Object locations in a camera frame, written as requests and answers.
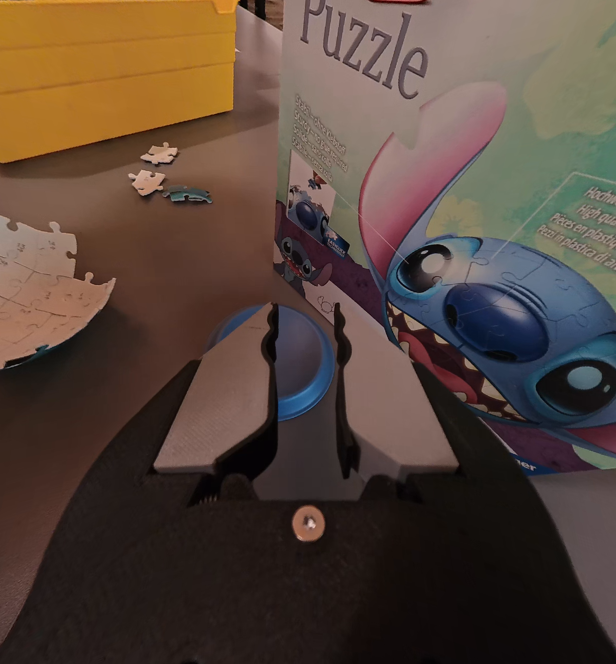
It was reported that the blue printed puzzle piece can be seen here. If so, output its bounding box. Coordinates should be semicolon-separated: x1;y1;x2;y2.
162;185;214;204

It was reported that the yellow plastic bin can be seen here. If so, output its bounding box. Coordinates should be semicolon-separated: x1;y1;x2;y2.
0;0;237;164

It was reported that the single white puzzle piece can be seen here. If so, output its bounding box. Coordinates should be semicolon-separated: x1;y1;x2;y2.
140;141;179;166
128;169;166;198

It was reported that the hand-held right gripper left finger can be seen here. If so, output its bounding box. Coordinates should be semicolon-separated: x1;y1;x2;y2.
153;303;280;480

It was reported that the cartoon printed puzzle box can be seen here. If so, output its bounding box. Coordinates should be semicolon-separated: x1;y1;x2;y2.
273;0;616;475

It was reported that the assembled curved puzzle section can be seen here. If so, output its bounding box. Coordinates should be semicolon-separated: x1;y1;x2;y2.
0;209;118;374

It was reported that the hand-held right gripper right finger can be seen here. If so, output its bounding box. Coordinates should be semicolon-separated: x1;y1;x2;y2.
334;303;460;484

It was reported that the blue round ball stand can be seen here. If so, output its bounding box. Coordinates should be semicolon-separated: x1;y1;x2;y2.
205;303;336;422

